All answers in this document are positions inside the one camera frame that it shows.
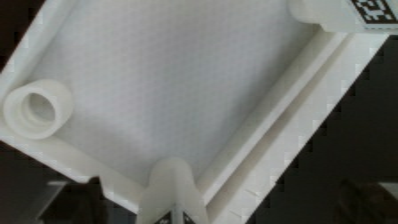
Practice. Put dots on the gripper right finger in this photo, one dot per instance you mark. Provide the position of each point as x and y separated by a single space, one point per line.
367 204

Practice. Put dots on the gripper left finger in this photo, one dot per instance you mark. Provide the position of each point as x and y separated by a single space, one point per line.
70 204

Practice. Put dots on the white desk top tray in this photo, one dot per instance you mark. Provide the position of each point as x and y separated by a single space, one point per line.
175 78

